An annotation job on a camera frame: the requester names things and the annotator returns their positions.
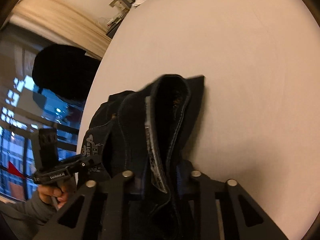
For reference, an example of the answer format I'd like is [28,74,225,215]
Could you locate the items on bedside table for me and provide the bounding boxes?
[97,0,129,32]

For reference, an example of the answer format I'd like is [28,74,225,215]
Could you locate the cream curtain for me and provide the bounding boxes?
[9,0,111,58]

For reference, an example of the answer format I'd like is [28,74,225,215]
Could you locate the left hand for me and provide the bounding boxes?
[37,177,76,210]

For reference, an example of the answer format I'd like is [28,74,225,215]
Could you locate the black denim pants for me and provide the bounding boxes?
[81,74,206,240]

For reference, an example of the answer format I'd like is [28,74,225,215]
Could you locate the grey bedside table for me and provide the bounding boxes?
[106,21,122,39]

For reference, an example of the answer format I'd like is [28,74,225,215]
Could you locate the black garment on stand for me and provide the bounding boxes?
[32,44,101,103]

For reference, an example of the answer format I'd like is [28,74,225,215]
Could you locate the grey sleeved left forearm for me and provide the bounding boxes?
[1,191,57,239]

